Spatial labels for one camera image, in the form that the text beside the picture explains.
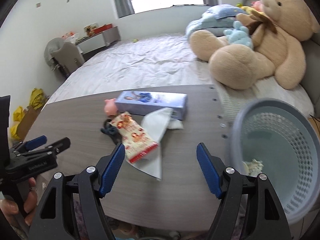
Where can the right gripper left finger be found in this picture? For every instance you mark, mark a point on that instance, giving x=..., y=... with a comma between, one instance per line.
x=55, y=214

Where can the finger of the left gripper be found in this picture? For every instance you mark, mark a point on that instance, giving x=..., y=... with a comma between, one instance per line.
x=24, y=147
x=49, y=150

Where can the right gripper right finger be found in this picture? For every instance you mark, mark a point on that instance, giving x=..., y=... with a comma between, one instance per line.
x=264, y=217

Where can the white paper ball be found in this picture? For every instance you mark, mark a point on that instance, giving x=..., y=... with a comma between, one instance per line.
x=253, y=168

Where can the left hand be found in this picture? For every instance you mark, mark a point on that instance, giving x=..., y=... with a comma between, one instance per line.
x=10, y=208

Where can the yellow bag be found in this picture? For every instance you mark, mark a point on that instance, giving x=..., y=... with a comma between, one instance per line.
x=38, y=98

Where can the pink pig toy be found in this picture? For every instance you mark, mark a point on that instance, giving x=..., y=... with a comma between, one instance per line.
x=110, y=107

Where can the red white snack wrapper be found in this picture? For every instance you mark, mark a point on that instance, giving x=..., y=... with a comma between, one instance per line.
x=138, y=143

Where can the light purple long box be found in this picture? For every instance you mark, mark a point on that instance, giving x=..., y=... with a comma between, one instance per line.
x=143, y=103

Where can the grey chair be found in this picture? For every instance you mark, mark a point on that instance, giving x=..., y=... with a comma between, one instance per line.
x=63, y=56

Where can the blue-grey perforated laundry basket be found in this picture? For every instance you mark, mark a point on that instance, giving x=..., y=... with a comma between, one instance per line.
x=278, y=135

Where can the grey white desk shelf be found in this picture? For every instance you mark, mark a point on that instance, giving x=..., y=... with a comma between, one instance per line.
x=100, y=40

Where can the red box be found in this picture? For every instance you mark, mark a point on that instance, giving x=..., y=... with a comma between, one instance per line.
x=102, y=28

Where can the bed with white sheet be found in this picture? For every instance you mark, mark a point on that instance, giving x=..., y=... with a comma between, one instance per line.
x=167, y=60

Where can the grey padded headboard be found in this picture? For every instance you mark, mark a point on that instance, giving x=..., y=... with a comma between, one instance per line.
x=310, y=67

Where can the large beige teddy bear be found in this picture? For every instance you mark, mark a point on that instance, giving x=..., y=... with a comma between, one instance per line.
x=234, y=65

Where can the small blue plush toy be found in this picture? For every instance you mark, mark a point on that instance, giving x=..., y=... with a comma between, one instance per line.
x=238, y=35

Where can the blue folded quilt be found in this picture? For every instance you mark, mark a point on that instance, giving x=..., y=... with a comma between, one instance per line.
x=216, y=19

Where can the yellow plush toy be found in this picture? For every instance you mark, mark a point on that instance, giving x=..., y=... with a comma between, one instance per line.
x=253, y=8

